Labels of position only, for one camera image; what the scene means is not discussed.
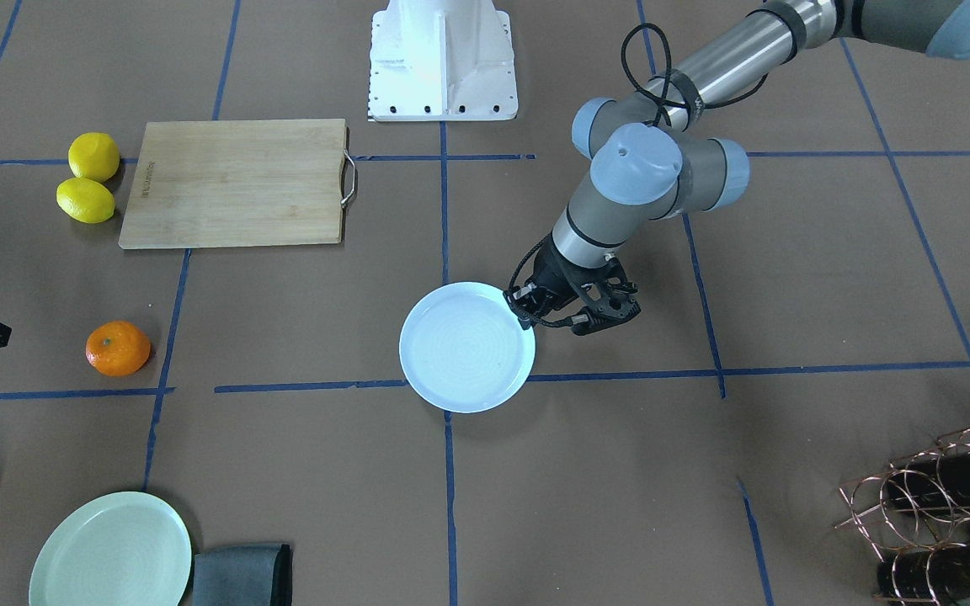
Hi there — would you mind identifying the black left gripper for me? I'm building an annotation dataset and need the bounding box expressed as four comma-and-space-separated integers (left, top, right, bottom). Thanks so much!
504, 242, 642, 335

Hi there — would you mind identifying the light blue plate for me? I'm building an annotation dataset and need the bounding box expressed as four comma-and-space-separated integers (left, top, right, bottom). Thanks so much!
399, 281, 536, 414

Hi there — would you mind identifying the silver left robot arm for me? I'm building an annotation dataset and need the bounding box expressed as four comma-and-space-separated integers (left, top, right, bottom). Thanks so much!
504, 1, 970, 335

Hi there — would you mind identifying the light green plate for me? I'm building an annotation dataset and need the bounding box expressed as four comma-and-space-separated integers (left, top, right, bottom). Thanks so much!
28, 492, 193, 605

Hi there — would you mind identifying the bamboo cutting board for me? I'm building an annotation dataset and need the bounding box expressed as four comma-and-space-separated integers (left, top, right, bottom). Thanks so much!
119, 119, 355, 250

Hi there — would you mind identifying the folded grey cloth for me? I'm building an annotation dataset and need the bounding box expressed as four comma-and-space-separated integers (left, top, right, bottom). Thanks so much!
192, 542, 293, 605

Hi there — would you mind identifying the orange fruit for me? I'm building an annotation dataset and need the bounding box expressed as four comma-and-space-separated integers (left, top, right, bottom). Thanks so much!
85, 321, 152, 377

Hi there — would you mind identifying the lower yellow lemon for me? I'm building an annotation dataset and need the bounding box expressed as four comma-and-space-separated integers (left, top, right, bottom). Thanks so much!
56, 177, 116, 224

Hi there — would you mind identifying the yellow lemon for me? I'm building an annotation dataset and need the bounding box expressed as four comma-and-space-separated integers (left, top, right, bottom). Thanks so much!
67, 131, 122, 183
56, 177, 116, 224

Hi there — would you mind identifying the upper yellow lemon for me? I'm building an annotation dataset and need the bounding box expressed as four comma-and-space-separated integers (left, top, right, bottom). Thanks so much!
67, 131, 122, 183

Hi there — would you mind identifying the dark wine bottle lower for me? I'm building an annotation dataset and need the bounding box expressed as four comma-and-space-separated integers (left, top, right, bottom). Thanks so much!
877, 545, 970, 605

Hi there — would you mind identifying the dark wine bottle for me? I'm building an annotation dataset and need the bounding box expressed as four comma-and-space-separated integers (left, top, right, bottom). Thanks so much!
877, 545, 970, 605
885, 451, 970, 510

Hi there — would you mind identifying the dark wine bottle upper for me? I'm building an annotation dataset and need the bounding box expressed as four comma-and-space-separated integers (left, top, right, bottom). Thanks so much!
885, 451, 970, 510

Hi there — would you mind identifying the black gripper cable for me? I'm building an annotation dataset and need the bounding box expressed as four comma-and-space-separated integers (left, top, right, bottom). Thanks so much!
507, 22, 768, 329

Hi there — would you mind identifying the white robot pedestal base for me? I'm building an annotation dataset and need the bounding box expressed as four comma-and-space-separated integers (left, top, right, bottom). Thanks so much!
367, 1, 519, 122

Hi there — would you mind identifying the copper wire bottle rack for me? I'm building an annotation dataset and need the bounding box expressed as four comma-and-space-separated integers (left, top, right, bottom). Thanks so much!
838, 427, 970, 605

